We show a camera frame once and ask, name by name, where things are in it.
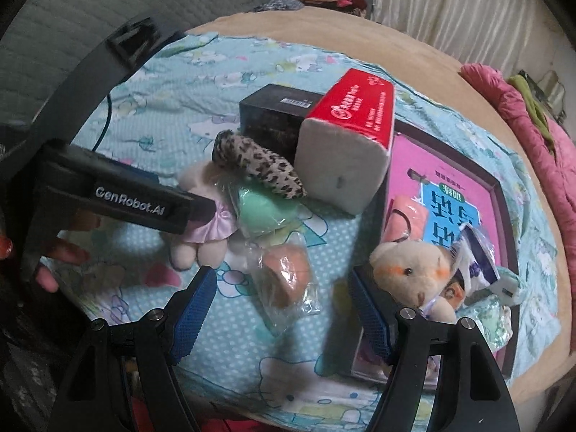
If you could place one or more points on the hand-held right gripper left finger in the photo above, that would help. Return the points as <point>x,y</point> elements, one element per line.
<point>193,315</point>

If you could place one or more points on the green tissue packet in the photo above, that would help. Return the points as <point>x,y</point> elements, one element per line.
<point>490,319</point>

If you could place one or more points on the beige plush bear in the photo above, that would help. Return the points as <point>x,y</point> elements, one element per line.
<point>405,270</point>
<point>198,252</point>

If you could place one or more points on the green cloth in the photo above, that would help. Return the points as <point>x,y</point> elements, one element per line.
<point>535,108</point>

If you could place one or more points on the person's left hand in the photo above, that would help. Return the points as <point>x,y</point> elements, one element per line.
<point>67,252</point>

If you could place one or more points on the dark floral cloth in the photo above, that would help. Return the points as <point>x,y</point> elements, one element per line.
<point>279,5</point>

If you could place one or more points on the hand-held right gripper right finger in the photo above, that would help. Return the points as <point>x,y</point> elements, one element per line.
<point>371,315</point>

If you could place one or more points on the dark tray with pink book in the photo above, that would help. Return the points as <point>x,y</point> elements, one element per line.
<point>507,243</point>

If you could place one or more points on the blue cartoon printed blanket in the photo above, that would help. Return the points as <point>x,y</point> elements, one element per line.
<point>279,81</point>

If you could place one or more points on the grey quilted cover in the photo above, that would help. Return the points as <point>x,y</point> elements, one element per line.
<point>90,0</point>

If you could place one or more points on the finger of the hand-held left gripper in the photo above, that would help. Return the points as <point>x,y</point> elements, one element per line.
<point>202,209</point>

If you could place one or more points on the white curtain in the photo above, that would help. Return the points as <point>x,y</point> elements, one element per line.
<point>450,9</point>

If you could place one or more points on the bagged green sponge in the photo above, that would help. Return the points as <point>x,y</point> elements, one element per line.
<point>261,209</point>

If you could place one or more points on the red tissue pack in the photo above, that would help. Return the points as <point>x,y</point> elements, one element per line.
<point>355,99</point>

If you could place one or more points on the pink book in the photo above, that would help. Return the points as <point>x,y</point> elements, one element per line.
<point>409,157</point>

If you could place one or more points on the black box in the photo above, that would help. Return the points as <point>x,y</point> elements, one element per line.
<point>270,117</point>

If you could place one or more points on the leopard print scrunchie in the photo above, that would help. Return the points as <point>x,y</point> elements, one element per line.
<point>265,166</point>

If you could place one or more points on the bagged orange sponge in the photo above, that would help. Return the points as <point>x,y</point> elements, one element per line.
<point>283,274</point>

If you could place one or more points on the white and blue packet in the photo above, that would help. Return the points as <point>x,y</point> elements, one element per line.
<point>477,256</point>

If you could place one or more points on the pink quilt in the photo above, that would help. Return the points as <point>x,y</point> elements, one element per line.
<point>517,112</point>

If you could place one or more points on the tan bed blanket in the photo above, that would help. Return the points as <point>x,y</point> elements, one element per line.
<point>360,40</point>

